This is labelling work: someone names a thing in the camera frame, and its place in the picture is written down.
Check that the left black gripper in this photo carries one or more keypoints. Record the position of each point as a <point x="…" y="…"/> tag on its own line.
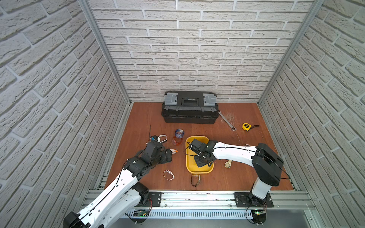
<point x="165" y="155"/>

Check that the silver combination wrench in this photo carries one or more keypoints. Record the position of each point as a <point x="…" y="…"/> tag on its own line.
<point x="228" y="123"/>

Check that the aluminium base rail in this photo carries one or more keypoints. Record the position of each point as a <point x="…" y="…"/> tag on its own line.
<point x="219" y="205"/>

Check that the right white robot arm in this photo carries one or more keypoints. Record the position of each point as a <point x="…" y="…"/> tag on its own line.
<point x="266" y="163"/>

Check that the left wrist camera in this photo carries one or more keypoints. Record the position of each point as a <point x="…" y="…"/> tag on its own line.
<point x="155" y="138"/>

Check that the yellow rectangular tray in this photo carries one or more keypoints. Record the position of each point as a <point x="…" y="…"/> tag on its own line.
<point x="190" y="162"/>

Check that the blue transparent watch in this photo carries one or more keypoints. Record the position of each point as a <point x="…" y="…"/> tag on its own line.
<point x="179" y="133"/>

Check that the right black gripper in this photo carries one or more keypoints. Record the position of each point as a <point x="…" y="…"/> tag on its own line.
<point x="199" y="164"/>

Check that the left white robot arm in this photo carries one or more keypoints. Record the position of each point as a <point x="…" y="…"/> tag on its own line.
<point x="124" y="193"/>

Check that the yellow tape measure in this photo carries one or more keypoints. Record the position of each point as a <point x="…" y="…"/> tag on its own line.
<point x="246" y="126"/>

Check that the pink orange watch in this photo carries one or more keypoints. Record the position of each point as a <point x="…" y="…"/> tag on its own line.
<point x="173" y="151"/>

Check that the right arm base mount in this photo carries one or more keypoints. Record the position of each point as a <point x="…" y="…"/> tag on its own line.
<point x="247" y="199"/>

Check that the red transparent watch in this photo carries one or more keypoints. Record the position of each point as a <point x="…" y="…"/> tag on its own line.
<point x="177" y="141"/>

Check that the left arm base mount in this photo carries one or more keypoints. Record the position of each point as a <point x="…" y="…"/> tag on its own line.
<point x="152" y="199"/>

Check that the white band watch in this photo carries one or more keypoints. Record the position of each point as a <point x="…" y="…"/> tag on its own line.
<point x="162" y="138"/>

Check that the clear white watch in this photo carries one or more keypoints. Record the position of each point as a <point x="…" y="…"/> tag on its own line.
<point x="168" y="175"/>

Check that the dark brown strap watch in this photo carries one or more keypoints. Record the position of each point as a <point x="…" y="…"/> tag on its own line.
<point x="195" y="180"/>

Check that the black plastic toolbox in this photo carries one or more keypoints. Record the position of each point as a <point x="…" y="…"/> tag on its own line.
<point x="190" y="107"/>

